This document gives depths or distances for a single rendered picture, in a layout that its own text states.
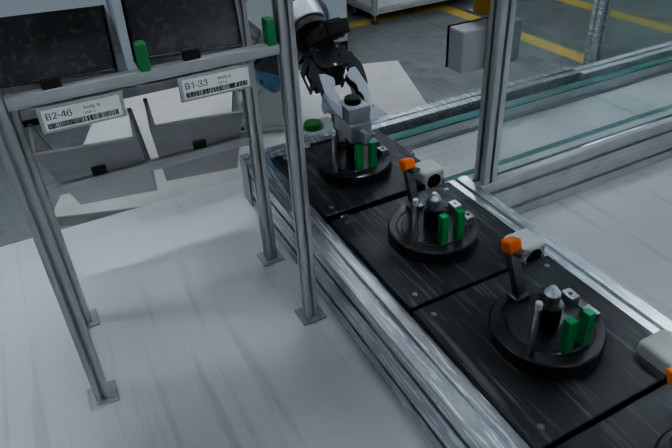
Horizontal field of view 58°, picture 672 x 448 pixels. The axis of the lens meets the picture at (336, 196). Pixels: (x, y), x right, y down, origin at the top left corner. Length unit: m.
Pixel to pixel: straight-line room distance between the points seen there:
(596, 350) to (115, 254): 0.84
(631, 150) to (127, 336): 1.04
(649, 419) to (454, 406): 0.21
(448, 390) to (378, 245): 0.28
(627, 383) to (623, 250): 0.43
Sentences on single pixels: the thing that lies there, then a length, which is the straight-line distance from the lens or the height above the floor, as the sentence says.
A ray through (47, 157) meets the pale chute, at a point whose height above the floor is 1.17.
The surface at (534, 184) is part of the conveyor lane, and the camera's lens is 1.22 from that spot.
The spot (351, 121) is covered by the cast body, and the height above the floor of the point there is 1.08.
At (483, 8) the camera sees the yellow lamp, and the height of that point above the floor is 1.27.
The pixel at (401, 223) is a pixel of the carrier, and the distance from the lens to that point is 0.96.
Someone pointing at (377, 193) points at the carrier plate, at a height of 0.97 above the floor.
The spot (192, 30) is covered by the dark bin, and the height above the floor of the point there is 1.33.
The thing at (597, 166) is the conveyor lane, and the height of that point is 0.91.
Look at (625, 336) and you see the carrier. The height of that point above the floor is 0.97.
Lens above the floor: 1.55
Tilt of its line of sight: 33 degrees down
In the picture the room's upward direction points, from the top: 3 degrees counter-clockwise
